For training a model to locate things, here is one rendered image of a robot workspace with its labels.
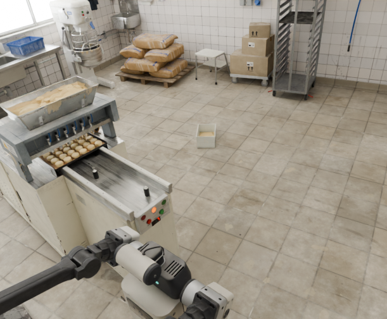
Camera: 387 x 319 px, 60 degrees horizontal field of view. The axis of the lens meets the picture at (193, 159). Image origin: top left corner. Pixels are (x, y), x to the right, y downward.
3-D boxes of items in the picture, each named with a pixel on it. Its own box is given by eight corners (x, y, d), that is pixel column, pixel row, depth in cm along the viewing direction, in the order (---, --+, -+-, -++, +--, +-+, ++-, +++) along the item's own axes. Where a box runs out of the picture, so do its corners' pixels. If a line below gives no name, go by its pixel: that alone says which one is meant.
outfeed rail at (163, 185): (22, 109, 314) (19, 103, 310) (25, 109, 316) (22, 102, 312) (170, 194, 197) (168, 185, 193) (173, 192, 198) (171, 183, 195)
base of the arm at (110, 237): (117, 267, 128) (123, 238, 126) (100, 273, 122) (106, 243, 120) (103, 256, 133) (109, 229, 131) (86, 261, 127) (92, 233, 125)
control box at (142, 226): (137, 232, 193) (132, 215, 185) (166, 209, 206) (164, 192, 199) (141, 235, 191) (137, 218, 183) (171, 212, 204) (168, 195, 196)
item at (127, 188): (92, 256, 270) (58, 168, 219) (126, 231, 290) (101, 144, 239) (149, 307, 229) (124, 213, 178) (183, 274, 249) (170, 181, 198)
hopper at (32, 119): (6, 124, 214) (-3, 104, 206) (81, 93, 247) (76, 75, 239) (26, 137, 197) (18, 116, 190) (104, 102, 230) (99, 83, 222)
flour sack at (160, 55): (166, 64, 525) (165, 54, 516) (144, 62, 542) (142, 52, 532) (187, 50, 577) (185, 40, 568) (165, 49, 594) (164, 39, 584)
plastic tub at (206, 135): (215, 148, 387) (215, 136, 378) (196, 148, 389) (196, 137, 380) (216, 135, 411) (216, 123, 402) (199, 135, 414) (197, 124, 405)
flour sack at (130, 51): (139, 61, 552) (137, 50, 542) (120, 58, 571) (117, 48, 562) (163, 48, 601) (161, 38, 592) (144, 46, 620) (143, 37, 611)
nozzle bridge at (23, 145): (13, 171, 230) (-8, 128, 211) (100, 128, 272) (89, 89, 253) (35, 189, 211) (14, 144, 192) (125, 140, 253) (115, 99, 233)
